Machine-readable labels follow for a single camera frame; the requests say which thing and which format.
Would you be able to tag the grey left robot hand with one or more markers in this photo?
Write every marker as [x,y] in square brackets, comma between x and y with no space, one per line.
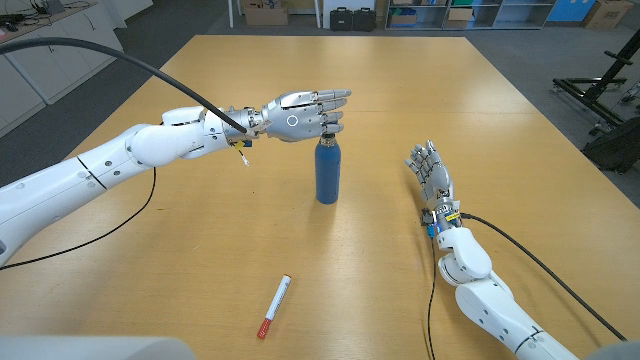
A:
[295,117]

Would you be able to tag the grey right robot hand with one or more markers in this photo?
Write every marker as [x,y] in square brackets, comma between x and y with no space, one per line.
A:
[436,177]

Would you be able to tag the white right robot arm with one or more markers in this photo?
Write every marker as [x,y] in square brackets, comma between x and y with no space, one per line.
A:
[490,305]

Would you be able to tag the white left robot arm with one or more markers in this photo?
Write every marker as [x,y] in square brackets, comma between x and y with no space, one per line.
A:
[100,170]

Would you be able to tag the blue metal water bottle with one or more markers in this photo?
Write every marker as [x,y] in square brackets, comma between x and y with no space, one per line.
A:
[328,172]

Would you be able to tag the white marker with red cap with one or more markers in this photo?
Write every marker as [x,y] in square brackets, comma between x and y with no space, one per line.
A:
[276,302]

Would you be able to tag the large cardboard box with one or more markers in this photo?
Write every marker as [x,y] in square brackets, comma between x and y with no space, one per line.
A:
[265,15]

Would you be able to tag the black hard case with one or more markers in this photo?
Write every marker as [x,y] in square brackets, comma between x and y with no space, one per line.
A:
[364,20]
[341,20]

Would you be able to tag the white panel on legs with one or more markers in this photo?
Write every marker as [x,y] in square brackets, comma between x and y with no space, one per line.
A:
[350,4]

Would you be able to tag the small cardboard box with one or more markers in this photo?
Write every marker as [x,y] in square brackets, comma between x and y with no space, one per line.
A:
[459,16]

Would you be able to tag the grey metal shelf unit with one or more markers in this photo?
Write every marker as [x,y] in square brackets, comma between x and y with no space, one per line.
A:
[515,15]

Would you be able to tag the black angled base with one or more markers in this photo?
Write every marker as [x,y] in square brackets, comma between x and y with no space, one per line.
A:
[615,147]

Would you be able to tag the black metal wheeled stand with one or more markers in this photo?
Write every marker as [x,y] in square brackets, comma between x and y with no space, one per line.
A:
[597,92]

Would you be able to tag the blue panel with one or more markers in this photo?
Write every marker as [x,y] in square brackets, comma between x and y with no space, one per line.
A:
[565,10]

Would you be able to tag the long white cabinet wooden top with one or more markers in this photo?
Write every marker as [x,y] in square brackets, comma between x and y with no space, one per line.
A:
[75,62]

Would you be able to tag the cardboard box with print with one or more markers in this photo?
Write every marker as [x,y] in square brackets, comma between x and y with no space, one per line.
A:
[607,14]

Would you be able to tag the low white cabinet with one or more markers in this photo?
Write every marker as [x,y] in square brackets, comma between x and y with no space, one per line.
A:
[15,95]

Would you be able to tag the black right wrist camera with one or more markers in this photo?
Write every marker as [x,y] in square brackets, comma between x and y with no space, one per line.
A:
[427,218]

